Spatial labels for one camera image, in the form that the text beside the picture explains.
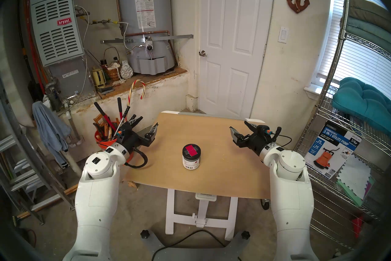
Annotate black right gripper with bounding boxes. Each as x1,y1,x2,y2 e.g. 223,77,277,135
230,120,274,156

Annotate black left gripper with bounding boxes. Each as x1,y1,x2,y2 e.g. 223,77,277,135
124,116,159,154

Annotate black jar lid red tape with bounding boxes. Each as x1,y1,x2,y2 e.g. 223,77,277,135
182,144,201,157

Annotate white paint jar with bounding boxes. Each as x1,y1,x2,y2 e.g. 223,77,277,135
183,155,200,170

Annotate silver shaft black grip shears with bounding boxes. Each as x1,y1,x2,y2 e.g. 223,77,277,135
114,106,131,138

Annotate orange bucket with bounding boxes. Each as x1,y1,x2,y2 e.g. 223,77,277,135
95,130,135,163

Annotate red yellow striped hoop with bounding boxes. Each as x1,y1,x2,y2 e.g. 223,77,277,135
127,80,146,111

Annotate foil wrapped bundle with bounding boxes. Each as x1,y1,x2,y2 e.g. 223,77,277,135
120,61,134,79

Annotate wicker basket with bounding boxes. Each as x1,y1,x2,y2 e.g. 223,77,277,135
103,47,121,82

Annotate yellow metal can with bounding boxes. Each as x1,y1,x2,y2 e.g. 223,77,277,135
92,68,106,88

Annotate white PVC pipe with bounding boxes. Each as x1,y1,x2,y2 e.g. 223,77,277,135
61,109,86,180

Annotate utility pump box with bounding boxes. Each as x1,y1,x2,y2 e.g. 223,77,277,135
305,120,362,179

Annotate blue hanging cloth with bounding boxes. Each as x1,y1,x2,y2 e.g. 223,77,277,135
32,101,71,167

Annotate wooden pole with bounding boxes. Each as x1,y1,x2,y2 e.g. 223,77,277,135
17,184,78,219

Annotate white panel door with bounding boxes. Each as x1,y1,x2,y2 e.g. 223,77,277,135
199,0,277,119

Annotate grey water heater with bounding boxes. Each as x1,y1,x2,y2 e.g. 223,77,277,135
116,0,176,75

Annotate white zigzag edged paper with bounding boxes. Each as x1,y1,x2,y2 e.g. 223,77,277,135
337,155,371,200

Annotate teal tufted cushion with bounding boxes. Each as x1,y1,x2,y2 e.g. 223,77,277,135
332,77,391,135

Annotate grey Bryant furnace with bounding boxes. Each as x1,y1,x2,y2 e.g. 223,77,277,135
30,0,95,99

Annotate aluminium ladder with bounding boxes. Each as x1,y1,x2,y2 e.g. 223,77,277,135
0,74,75,224

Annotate white window blind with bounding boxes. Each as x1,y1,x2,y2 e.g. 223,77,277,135
318,0,391,99

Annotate small red plastic item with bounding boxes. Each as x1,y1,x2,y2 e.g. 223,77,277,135
351,214,364,238

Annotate grey-green folded cushion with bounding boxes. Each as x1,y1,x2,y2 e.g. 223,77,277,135
340,16,391,53

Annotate olive folded cushion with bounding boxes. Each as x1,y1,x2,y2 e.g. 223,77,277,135
348,0,391,24

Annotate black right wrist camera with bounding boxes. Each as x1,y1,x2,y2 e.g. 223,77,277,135
258,125,273,142

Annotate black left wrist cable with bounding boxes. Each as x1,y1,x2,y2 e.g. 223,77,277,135
124,148,148,169

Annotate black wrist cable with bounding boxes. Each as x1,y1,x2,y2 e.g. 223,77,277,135
275,127,292,148
124,148,148,169

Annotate wooden handle hand saw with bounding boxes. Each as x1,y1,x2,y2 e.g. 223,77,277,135
93,114,107,138

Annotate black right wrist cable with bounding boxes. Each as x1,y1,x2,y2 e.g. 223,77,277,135
275,127,292,148

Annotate metal heater strap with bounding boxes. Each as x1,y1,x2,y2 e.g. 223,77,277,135
100,34,194,44

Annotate black floor cable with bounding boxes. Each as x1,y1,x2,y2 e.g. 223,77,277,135
151,229,227,261

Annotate chrome wire shelf rack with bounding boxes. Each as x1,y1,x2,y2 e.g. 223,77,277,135
289,0,391,252

